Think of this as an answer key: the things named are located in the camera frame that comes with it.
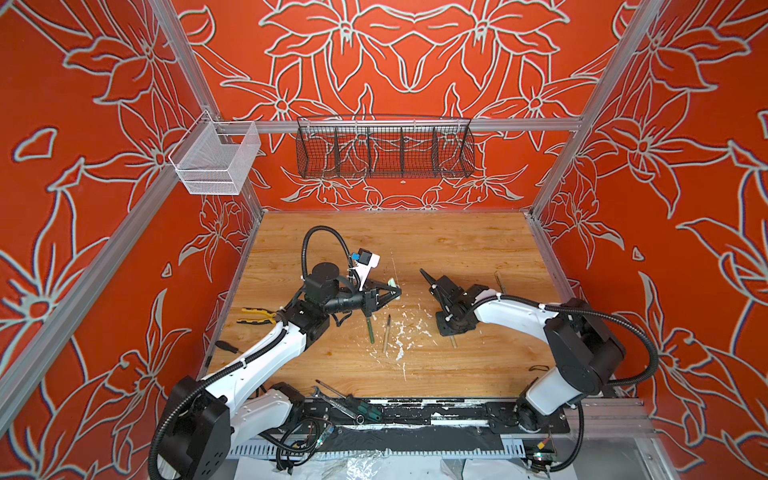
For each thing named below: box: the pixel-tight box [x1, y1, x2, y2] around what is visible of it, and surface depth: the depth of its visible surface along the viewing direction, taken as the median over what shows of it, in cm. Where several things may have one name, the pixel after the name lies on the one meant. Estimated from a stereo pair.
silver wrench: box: [311, 386, 365, 425], surface depth 76 cm
